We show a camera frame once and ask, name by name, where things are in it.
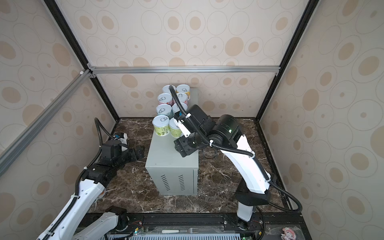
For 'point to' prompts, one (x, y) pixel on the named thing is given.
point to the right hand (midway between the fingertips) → (183, 143)
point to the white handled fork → (191, 230)
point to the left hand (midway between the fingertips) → (140, 146)
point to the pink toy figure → (288, 234)
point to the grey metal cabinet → (173, 174)
